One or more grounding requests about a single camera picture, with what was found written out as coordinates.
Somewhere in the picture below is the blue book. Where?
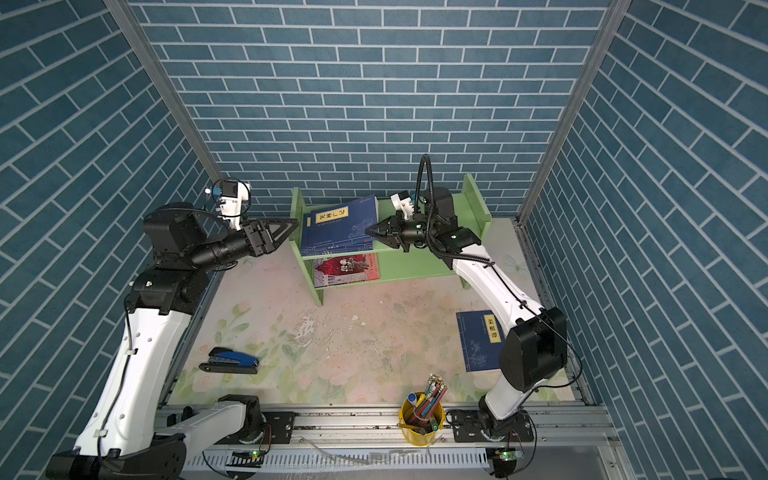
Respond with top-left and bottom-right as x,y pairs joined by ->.
299,195 -> 378,256
456,310 -> 505,372

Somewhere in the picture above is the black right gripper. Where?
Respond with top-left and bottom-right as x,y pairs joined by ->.
367,212 -> 438,253

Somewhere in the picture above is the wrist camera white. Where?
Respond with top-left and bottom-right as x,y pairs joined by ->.
390,190 -> 416,220
212,178 -> 251,230

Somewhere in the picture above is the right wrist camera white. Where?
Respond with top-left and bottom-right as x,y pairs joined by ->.
390,190 -> 416,220

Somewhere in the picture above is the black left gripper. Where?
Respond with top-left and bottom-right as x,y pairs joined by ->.
185,218 -> 297,276

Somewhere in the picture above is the blue stapler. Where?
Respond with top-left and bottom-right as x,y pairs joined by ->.
198,347 -> 259,375

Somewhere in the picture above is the yellow pen cup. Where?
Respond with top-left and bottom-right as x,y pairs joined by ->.
398,392 -> 446,447

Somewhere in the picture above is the aluminium corner post left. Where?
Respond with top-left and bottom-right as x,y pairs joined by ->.
105,0 -> 227,201

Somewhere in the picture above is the black corrugated cable right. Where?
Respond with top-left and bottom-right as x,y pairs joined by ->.
413,154 -> 493,268

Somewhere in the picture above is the aluminium corner post right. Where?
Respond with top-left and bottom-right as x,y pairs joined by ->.
517,0 -> 631,227

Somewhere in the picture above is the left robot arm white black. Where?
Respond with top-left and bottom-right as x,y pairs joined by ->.
45,202 -> 299,479

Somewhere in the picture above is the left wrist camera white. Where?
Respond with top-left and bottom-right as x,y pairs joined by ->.
212,178 -> 251,230

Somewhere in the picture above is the red pink Hamlet book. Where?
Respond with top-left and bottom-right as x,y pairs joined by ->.
312,253 -> 381,288

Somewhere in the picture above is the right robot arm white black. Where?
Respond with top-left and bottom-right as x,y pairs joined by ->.
366,188 -> 569,440

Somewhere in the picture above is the aluminium corner post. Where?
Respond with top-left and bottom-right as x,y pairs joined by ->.
105,0 -> 227,201
517,0 -> 631,227

